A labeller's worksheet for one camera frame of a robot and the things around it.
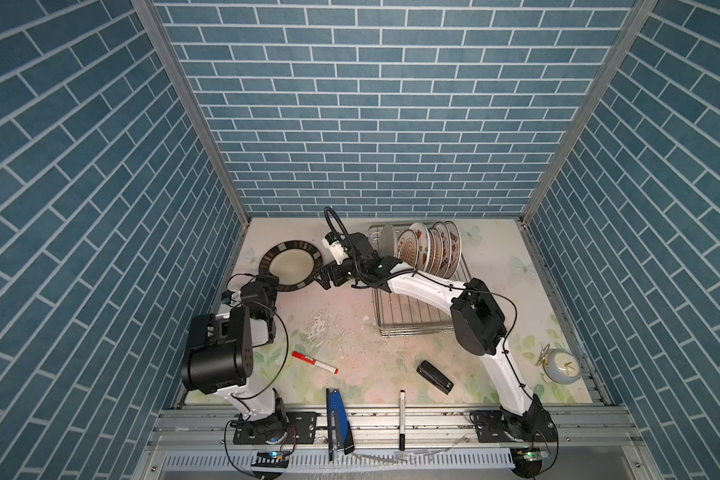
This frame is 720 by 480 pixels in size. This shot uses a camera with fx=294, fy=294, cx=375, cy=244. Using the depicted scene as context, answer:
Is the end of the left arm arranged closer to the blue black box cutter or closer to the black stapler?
the blue black box cutter

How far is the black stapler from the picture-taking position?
31.5 inches

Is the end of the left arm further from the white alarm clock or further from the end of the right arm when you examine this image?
the white alarm clock

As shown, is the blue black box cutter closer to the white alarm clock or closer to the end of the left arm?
the end of the left arm

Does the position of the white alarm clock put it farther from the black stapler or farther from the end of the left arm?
the end of the left arm

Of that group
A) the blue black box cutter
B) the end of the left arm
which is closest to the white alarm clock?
the blue black box cutter

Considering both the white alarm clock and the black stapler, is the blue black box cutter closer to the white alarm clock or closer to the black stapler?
the black stapler

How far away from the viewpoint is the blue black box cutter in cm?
71

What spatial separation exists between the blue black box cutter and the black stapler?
24 centimetres
